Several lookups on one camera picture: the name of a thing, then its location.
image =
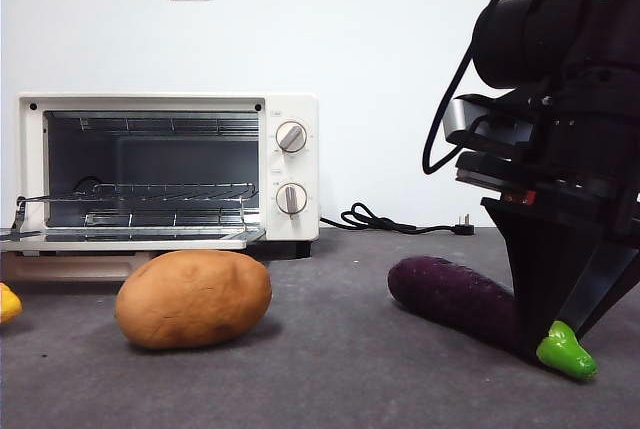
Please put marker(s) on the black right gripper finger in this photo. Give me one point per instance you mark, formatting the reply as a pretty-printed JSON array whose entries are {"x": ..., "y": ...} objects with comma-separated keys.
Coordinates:
[
  {"x": 535, "y": 269},
  {"x": 610, "y": 289}
]

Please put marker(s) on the purple eggplant with green stem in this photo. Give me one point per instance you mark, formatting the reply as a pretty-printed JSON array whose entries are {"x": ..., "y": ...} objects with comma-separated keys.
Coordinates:
[{"x": 450, "y": 294}]

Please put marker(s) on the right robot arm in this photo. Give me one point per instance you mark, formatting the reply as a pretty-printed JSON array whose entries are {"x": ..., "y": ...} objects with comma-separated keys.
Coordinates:
[{"x": 525, "y": 39}]

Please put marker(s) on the white Toshiba toaster oven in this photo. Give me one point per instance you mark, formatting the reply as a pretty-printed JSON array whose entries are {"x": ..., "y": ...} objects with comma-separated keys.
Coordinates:
[{"x": 292, "y": 234}]

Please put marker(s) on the round oven timer knob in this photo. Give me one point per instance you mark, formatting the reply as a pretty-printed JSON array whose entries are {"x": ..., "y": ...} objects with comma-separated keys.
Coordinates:
[{"x": 291, "y": 199}]

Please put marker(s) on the round oven temperature knob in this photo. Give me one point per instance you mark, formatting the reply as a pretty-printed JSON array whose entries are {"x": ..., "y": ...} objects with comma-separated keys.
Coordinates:
[{"x": 291, "y": 137}]

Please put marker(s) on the brown potato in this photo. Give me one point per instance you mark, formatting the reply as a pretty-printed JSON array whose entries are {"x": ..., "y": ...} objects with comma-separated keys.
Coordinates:
[{"x": 195, "y": 299}]

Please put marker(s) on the yellow vegetable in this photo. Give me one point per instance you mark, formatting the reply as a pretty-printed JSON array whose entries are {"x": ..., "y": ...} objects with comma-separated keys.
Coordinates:
[{"x": 9, "y": 305}]

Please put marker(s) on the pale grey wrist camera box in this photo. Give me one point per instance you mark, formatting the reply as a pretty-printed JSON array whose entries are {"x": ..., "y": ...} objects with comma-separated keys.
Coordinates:
[{"x": 460, "y": 119}]

